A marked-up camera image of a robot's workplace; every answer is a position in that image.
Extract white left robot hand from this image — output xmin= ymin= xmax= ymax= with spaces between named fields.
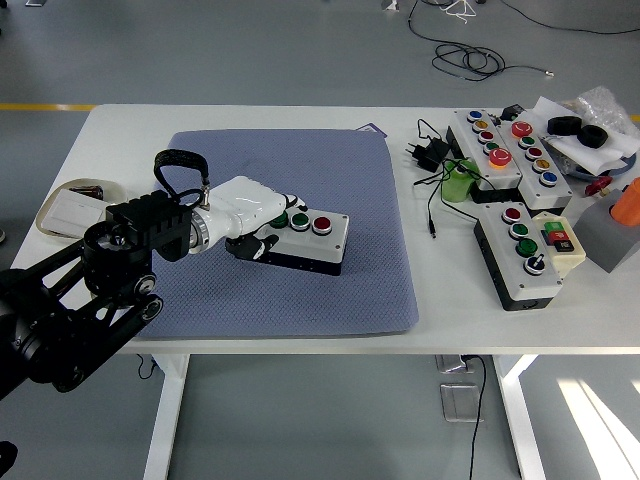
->
xmin=201 ymin=175 xmax=310 ymax=263

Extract five-button box, orange-ringed stop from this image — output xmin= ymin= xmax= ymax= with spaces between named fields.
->
xmin=446 ymin=108 xmax=524 ymax=204

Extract five-button box, red stop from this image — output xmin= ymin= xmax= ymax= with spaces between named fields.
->
xmin=494 ymin=119 xmax=575 ymax=211

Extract blue-grey textured mat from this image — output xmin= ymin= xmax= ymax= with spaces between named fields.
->
xmin=133 ymin=128 xmax=419 ymax=341

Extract white shallow tray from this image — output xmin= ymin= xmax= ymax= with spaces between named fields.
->
xmin=35 ymin=177 xmax=126 ymax=241

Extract white table leg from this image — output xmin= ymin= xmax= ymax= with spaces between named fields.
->
xmin=492 ymin=353 xmax=547 ymax=480
xmin=143 ymin=353 xmax=191 ymax=480

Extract grey under-table socket box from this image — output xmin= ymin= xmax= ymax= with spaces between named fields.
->
xmin=434 ymin=353 xmax=484 ymax=374

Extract metal floor socket plate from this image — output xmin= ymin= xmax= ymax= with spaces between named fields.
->
xmin=439 ymin=382 xmax=486 ymax=424

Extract red mushroom knob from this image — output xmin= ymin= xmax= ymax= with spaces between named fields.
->
xmin=585 ymin=175 xmax=614 ymax=197

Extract grey block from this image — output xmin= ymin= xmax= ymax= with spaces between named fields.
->
xmin=572 ymin=188 xmax=640 ymax=274

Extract clear bubble wrap bag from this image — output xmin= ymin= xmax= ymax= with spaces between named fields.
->
xmin=562 ymin=85 xmax=636 ymax=136

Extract orange cylinder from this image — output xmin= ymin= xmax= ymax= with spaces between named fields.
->
xmin=609 ymin=177 xmax=640 ymax=226

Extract blue hoop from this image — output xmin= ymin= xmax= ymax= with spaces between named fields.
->
xmin=569 ymin=149 xmax=640 ymax=181

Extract white wall switch plate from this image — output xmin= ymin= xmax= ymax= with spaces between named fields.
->
xmin=42 ymin=192 xmax=109 ymax=236

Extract black power adapter with cord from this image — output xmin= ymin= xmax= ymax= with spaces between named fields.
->
xmin=403 ymin=118 xmax=482 ymax=240

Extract coiled black floor cable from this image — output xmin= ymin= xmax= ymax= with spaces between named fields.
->
xmin=407 ymin=0 xmax=556 ymax=81

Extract white wire on floor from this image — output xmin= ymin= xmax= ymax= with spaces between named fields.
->
xmin=439 ymin=0 xmax=479 ymax=24

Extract four-button box, selector switch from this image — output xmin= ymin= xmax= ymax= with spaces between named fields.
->
xmin=473 ymin=202 xmax=565 ymax=312

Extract black hanging cable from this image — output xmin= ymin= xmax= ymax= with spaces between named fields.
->
xmin=459 ymin=353 xmax=489 ymax=480

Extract black foam ring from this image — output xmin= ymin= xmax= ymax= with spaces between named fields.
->
xmin=579 ymin=124 xmax=607 ymax=149
xmin=547 ymin=114 xmax=584 ymax=136

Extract cream switch, green red keys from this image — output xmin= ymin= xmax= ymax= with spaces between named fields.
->
xmin=531 ymin=210 xmax=587 ymax=279

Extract long black floor cable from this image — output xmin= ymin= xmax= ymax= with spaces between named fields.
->
xmin=502 ymin=0 xmax=640 ymax=36

